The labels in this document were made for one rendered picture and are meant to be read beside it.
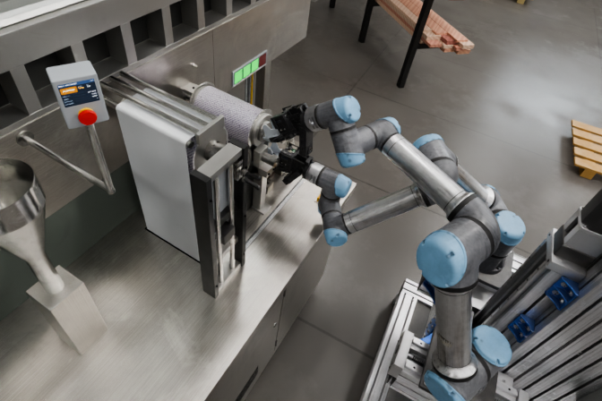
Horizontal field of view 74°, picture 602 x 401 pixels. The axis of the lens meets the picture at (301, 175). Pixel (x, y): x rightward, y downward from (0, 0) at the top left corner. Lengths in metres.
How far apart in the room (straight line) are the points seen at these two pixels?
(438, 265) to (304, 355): 1.41
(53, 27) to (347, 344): 1.92
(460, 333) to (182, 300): 0.81
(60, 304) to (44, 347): 0.29
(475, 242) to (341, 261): 1.65
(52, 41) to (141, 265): 0.73
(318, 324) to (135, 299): 1.21
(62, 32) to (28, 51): 0.09
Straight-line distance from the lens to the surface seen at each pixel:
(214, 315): 1.33
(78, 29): 1.16
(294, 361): 2.24
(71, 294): 1.14
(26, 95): 1.14
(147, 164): 1.22
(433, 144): 1.39
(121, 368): 1.31
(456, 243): 0.95
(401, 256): 2.70
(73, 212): 1.40
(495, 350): 1.32
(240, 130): 1.32
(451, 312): 1.07
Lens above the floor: 2.10
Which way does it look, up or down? 45 degrees down
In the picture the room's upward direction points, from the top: 9 degrees clockwise
